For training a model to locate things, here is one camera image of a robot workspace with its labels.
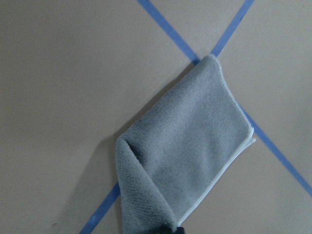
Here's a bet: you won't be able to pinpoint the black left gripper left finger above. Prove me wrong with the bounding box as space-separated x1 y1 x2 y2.
148 227 174 234

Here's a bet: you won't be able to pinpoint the pink and grey towel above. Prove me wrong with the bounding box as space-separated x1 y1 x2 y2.
116 55 254 234

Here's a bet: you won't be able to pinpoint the blue tape grid lines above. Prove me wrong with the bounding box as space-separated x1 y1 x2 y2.
80 0 312 234

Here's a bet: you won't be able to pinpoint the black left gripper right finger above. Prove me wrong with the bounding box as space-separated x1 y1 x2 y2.
175 227 185 234

